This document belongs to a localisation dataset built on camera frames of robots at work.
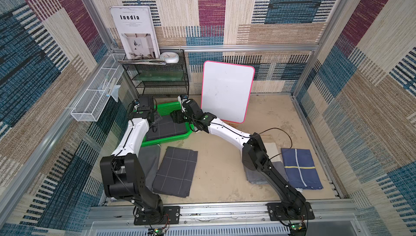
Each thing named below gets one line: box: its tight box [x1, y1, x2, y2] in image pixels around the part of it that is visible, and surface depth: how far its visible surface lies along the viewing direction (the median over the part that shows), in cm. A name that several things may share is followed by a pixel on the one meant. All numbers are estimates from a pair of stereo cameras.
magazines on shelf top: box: [117, 58, 167, 66], surface depth 83 cm
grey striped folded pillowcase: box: [138, 144, 161, 192], surface depth 90 cm
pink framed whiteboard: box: [200, 60, 256, 124], surface depth 95 cm
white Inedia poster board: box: [109, 5, 161, 60], surface depth 81 cm
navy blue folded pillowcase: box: [281, 148, 324, 190], surface depth 87 cm
